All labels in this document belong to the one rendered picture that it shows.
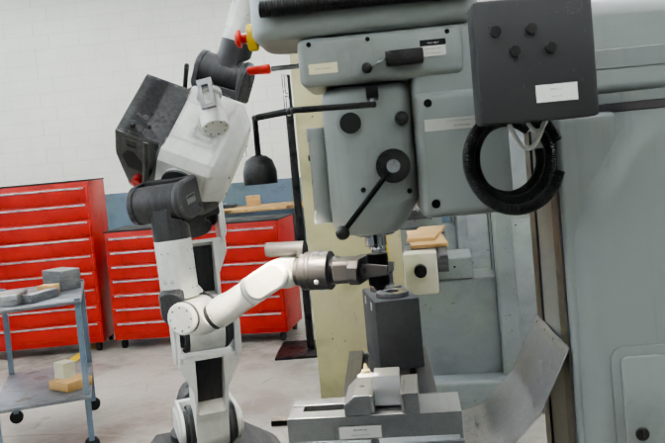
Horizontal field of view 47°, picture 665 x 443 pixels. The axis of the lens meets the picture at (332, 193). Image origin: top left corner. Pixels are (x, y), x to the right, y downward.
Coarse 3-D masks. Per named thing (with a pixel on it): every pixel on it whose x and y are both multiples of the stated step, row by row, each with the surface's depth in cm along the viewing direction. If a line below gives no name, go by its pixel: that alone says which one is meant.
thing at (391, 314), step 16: (368, 288) 225; (400, 288) 213; (368, 304) 215; (384, 304) 204; (400, 304) 204; (416, 304) 205; (368, 320) 218; (384, 320) 204; (400, 320) 204; (416, 320) 205; (368, 336) 221; (384, 336) 204; (400, 336) 205; (416, 336) 205; (384, 352) 204; (400, 352) 205; (416, 352) 205; (400, 368) 205
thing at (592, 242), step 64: (576, 128) 150; (640, 128) 148; (576, 192) 151; (640, 192) 148; (576, 256) 152; (640, 256) 149; (576, 320) 153; (640, 320) 149; (576, 384) 154; (640, 384) 149
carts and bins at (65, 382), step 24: (24, 288) 478; (48, 288) 435; (72, 288) 456; (0, 312) 402; (72, 360) 439; (24, 384) 451; (48, 384) 446; (72, 384) 426; (0, 408) 406; (24, 408) 407; (96, 408) 491; (0, 432) 404
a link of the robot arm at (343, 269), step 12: (312, 252) 175; (324, 252) 173; (312, 264) 172; (324, 264) 171; (336, 264) 170; (348, 264) 168; (360, 264) 169; (312, 276) 171; (324, 276) 171; (336, 276) 170; (348, 276) 167; (360, 276) 169; (312, 288) 174; (324, 288) 173
